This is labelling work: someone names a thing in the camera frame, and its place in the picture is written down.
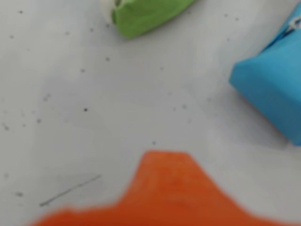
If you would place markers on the blue paper rubbish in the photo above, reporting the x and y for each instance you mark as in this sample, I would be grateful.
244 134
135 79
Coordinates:
270 89

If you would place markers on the green paper rubbish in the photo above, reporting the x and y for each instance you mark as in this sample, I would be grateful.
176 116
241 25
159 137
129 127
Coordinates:
145 16

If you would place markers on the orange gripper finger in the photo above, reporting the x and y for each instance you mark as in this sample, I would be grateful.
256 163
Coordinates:
225 209
152 200

